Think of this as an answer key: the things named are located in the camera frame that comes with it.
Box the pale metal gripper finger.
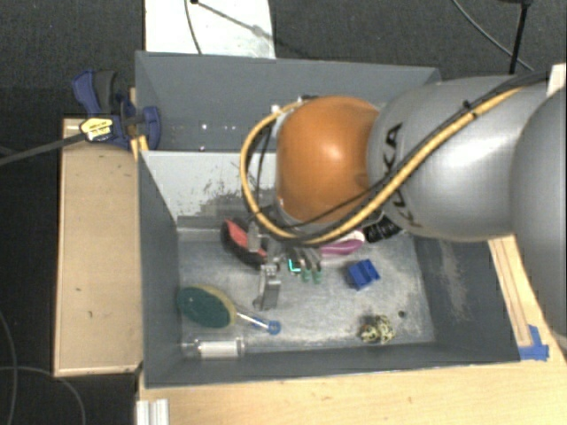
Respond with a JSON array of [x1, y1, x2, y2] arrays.
[[252, 263, 272, 311], [264, 265, 284, 313]]

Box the red and black brush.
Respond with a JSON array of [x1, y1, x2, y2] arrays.
[[220, 217, 268, 270]]

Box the grey metal bin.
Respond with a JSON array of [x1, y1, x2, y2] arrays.
[[134, 50, 522, 390]]

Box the purple and white object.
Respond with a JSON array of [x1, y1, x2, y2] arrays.
[[318, 231, 367, 259]]

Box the green and yellow round sponge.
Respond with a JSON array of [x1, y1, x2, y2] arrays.
[[175, 283, 238, 329]]

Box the clear glass tube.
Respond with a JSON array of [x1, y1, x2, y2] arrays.
[[180, 337, 247, 360]]

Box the blue ridged block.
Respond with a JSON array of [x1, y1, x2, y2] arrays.
[[344, 258, 382, 292]]

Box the yellow and black spotted toy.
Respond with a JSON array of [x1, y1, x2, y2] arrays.
[[356, 313, 395, 345]]

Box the pale wood board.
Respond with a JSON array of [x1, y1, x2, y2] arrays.
[[52, 116, 145, 378]]

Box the blue-handled small tool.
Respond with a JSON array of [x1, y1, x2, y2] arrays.
[[235, 311, 283, 336]]

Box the black cylinder on white bracket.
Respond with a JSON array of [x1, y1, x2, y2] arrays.
[[343, 218, 400, 244]]

